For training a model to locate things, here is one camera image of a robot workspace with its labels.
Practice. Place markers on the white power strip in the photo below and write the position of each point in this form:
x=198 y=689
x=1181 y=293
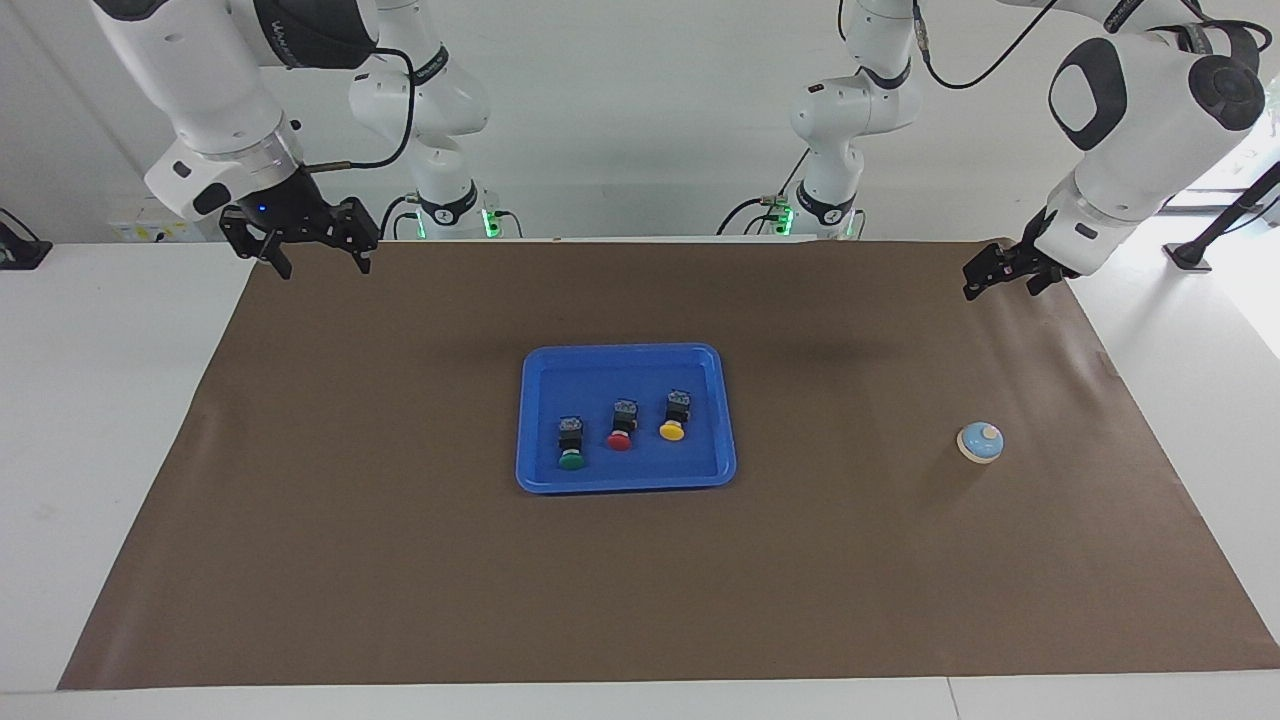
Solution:
x=150 y=228

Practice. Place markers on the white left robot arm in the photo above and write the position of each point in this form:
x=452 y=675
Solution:
x=1140 y=110

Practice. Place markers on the brown paper table mat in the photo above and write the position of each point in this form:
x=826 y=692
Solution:
x=400 y=600

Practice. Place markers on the light blue desk bell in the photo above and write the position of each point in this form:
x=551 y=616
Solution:
x=979 y=444

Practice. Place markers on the green push button switch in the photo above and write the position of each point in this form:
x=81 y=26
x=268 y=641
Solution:
x=571 y=458

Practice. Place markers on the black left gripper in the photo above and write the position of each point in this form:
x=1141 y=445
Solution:
x=1020 y=262

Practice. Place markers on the yellow push button switch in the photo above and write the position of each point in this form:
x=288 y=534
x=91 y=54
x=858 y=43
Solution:
x=673 y=428

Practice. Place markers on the red push button switch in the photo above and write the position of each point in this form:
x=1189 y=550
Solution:
x=621 y=438

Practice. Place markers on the blue plastic tray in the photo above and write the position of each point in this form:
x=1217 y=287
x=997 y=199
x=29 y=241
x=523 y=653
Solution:
x=640 y=470

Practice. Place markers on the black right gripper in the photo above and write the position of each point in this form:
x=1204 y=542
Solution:
x=293 y=210

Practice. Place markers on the black stand with base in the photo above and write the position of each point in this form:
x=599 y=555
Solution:
x=1190 y=255

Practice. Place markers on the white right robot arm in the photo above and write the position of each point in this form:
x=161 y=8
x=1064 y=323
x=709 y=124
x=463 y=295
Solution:
x=210 y=80

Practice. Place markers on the black device on table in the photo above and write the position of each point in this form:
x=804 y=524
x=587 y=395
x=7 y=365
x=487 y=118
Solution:
x=20 y=250

